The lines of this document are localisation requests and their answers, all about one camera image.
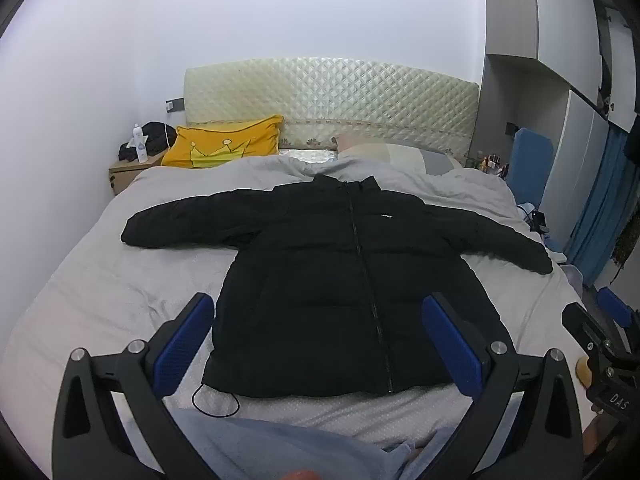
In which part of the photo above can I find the white quilted mattress pad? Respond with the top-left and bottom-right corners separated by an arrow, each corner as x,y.
165,149 -> 453,453

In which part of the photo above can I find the yellow crown print pillow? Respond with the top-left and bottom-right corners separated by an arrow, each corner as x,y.
161,115 -> 285,170

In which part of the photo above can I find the white bottle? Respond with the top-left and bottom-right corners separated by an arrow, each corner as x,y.
133,124 -> 150,163

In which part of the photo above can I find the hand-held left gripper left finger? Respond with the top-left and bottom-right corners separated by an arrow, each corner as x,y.
51,292 -> 216,480

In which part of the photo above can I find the blue curtain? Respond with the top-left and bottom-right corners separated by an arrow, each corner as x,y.
567,125 -> 640,275

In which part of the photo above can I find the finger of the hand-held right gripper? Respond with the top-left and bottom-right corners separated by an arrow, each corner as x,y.
597,286 -> 640,342
561,302 -> 610,361

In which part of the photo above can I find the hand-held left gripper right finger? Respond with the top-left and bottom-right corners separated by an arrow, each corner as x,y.
421,291 -> 586,480

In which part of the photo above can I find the white wardrobe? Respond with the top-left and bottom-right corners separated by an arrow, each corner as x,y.
480,0 -> 640,261

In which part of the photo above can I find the person's light blue clothing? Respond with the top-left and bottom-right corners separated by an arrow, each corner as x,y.
170,407 -> 461,480

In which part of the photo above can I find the patterned hanging cloth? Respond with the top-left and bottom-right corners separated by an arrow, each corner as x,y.
612,207 -> 640,283

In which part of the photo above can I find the black bag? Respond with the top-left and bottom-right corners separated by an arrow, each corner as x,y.
119,121 -> 179,163

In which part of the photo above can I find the wooden nightstand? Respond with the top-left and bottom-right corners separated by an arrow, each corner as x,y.
108,152 -> 166,196

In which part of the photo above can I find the grey bed blanket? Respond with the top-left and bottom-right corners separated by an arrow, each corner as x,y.
0,152 -> 586,461

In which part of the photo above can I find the row of cosmetic bottles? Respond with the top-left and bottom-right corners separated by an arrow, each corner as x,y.
465,150 -> 512,179

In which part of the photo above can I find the beige grey striped pillow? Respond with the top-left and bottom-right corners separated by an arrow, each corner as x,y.
339,142 -> 463,177

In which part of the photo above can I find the black puffer jacket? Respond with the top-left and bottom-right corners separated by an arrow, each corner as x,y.
121,174 -> 554,418

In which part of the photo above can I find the pink pillow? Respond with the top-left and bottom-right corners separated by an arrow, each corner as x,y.
331,132 -> 382,152

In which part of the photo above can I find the cream quilted headboard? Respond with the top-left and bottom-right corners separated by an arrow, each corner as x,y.
183,56 -> 480,161

